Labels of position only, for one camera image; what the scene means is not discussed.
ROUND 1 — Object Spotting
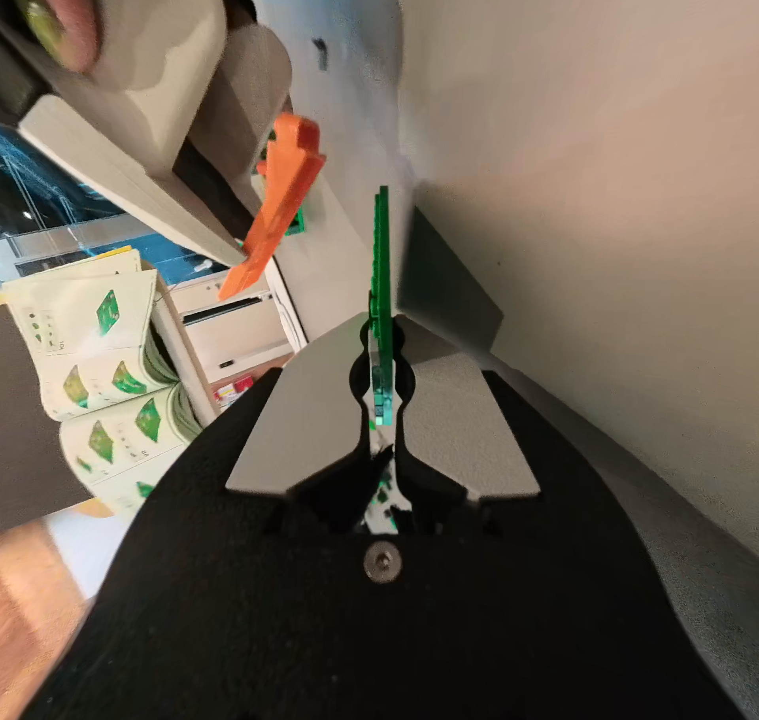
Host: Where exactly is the white rounded tray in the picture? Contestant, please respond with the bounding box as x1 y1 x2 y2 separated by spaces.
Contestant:
261 254 309 350

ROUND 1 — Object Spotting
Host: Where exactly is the green lego box build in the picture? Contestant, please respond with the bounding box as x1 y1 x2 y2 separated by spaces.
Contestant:
252 129 307 237

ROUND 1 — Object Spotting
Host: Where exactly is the lego instruction booklet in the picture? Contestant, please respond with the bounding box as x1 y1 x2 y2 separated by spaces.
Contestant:
3 246 205 522

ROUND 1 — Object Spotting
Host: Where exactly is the person's right hand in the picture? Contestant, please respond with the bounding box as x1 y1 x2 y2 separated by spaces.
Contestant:
12 0 98 74

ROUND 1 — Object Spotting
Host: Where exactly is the white low cabinet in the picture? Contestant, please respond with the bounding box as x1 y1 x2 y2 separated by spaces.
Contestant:
169 269 297 384

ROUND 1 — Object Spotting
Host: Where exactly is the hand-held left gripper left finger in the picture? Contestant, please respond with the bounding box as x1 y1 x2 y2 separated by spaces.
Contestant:
225 314 371 501

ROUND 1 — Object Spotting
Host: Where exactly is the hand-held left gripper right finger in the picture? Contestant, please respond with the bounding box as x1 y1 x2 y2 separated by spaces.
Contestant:
394 314 542 503

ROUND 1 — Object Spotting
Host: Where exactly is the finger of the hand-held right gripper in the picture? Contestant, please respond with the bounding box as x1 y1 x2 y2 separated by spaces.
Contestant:
18 94 247 267
194 23 294 200

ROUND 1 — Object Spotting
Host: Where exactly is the orange brick separator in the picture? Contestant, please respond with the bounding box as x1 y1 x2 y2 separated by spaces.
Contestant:
218 114 327 301

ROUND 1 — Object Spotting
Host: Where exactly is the green lego plate with tiles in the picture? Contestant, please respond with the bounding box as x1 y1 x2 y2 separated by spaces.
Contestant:
368 185 397 427

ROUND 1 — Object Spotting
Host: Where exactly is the glass window wall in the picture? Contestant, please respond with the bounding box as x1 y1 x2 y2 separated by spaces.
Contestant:
0 124 238 282

